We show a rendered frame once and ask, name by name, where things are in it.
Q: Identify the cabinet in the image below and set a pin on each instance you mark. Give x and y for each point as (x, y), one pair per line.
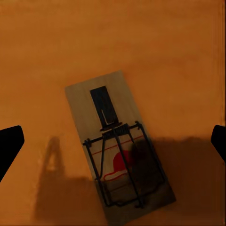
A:
(172, 54)

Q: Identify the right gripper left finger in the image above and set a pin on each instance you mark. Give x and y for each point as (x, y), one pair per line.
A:
(11, 141)

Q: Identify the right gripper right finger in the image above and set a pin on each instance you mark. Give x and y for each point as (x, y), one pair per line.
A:
(218, 139)

